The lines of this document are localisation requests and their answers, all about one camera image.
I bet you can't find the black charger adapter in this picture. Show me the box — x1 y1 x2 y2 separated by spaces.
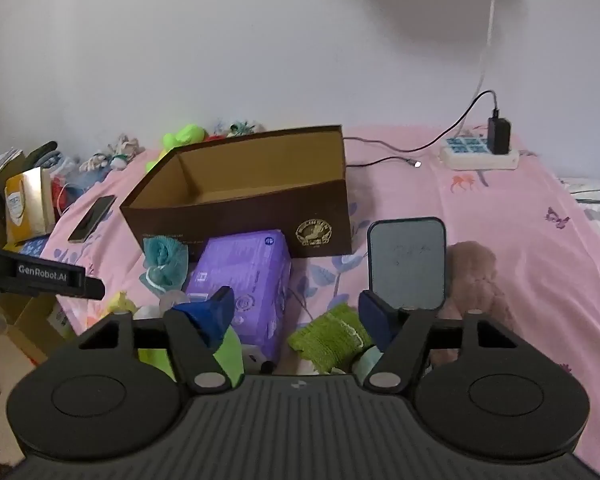
486 107 512 155

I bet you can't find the white green plush toy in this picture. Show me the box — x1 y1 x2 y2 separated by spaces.
79 133 144 172

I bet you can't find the purple tissue pack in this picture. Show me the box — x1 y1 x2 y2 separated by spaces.
185 230 291 372

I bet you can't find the green yellow plush dinosaur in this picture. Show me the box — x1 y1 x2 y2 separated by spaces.
145 124 207 172

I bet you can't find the grey phone on stand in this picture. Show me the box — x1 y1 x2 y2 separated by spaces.
367 217 446 311

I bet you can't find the black charging cable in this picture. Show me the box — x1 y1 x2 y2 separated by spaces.
342 89 499 169

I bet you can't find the pink plush bear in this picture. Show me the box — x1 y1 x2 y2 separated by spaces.
429 239 519 369

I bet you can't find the cardboard box on floor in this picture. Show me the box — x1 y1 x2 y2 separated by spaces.
0 217 76 365

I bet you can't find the yellow white paper bag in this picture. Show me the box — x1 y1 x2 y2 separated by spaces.
5 167 56 244

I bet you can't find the white power strip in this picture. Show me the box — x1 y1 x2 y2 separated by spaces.
439 136 520 171

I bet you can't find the panda plush toy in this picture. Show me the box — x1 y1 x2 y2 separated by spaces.
210 120 265 138

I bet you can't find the black smartphone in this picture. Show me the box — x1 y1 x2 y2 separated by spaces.
68 195 116 243

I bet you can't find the pink patterned bedsheet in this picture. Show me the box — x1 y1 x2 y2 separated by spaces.
38 123 600 476

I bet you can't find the brown cardboard box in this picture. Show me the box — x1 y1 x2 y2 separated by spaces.
120 126 352 258

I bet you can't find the white wall cable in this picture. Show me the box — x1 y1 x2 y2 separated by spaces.
468 0 499 106

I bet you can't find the dark green knitted cloth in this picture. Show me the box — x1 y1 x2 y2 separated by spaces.
287 304 374 374

